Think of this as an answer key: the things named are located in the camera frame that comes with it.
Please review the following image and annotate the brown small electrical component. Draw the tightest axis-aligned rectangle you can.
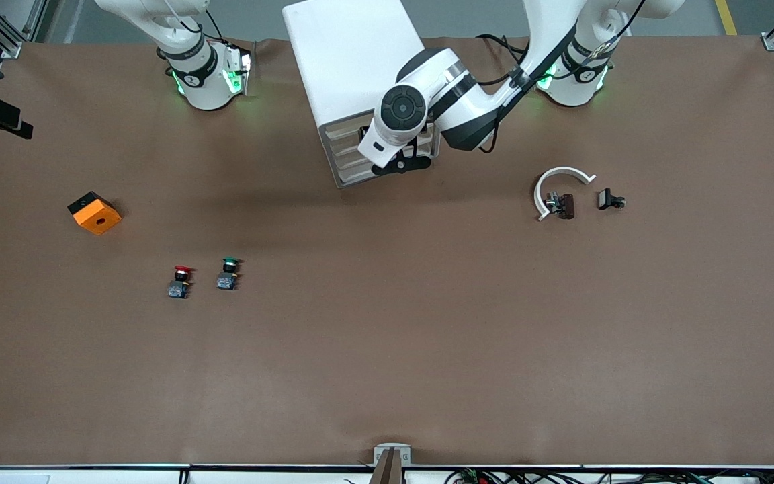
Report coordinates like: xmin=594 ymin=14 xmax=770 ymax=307
xmin=546 ymin=192 xmax=576 ymax=220

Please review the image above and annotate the brown table cover sheet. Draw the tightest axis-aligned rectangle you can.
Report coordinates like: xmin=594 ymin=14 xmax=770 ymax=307
xmin=0 ymin=34 xmax=774 ymax=468

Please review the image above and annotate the white curved plastic ring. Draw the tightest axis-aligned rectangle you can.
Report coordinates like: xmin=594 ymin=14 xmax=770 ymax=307
xmin=534 ymin=166 xmax=597 ymax=222

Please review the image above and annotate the orange black button enclosure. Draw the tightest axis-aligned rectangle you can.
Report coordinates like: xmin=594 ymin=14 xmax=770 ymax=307
xmin=68 ymin=191 xmax=122 ymax=236

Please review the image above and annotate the green push button switch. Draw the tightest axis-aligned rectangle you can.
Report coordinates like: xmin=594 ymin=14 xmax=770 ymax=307
xmin=216 ymin=257 xmax=243 ymax=291

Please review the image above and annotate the red push button switch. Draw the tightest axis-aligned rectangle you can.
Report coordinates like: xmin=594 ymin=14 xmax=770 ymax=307
xmin=167 ymin=265 xmax=194 ymax=300

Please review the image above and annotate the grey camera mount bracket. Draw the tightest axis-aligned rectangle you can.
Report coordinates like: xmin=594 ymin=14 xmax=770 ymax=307
xmin=368 ymin=444 xmax=412 ymax=484

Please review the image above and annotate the tangled cable bundle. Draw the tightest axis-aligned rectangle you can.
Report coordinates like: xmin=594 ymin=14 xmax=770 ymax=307
xmin=444 ymin=467 xmax=774 ymax=484

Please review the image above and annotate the white table edge rail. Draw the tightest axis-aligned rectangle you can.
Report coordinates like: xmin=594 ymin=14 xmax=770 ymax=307
xmin=0 ymin=462 xmax=774 ymax=484

